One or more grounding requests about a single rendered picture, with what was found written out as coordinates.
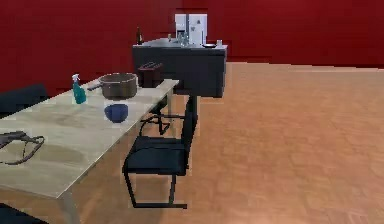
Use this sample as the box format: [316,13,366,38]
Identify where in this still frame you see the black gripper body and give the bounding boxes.
[0,130,30,150]

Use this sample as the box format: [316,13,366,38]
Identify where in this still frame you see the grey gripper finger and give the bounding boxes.
[0,141,28,167]
[23,134,46,161]

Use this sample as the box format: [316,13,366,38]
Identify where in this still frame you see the pale wooden dining table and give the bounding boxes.
[0,77,181,224]

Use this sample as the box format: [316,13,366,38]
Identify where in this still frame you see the dark grey kitchen counter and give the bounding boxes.
[131,37,229,99]

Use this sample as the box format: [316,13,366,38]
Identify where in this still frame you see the black chair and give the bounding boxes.
[0,82,48,118]
[0,202,48,224]
[122,95,199,210]
[139,95,185,137]

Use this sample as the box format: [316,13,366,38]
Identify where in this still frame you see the teal spray bottle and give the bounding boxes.
[71,73,88,105]

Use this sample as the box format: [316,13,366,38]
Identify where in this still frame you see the blue bowl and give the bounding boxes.
[103,103,130,124]

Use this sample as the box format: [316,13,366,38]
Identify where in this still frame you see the dark brown cooking pot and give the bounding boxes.
[86,72,139,101]

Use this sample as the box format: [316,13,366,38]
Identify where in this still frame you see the dark red toaster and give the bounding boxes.
[137,61,165,89]

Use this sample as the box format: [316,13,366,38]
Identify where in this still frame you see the dark glass bottle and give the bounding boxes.
[135,26,144,46]

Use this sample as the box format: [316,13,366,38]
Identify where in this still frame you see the silver sink faucet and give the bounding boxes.
[177,31,191,47]

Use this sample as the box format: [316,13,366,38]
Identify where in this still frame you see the white fridge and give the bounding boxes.
[174,13,208,46]

